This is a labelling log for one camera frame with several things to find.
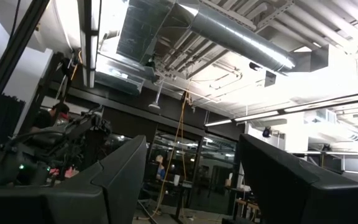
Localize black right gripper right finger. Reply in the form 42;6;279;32
239;133;358;224

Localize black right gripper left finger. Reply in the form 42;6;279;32
0;134;147;224

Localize long linear ceiling light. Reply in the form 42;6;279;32
76;0;103;90
203;89;358;128

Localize person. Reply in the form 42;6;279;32
31;102;71;130
154;154;167;181

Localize white pendant lamp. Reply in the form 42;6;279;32
149;80;164;110

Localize yellow hanging cord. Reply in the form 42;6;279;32
135;90;190;220

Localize black metal table frame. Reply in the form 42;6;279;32
0;0;52;125

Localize silver round air duct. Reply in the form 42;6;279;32
178;0;298;74

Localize dark rectangular air duct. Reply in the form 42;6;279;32
116;0;180;63

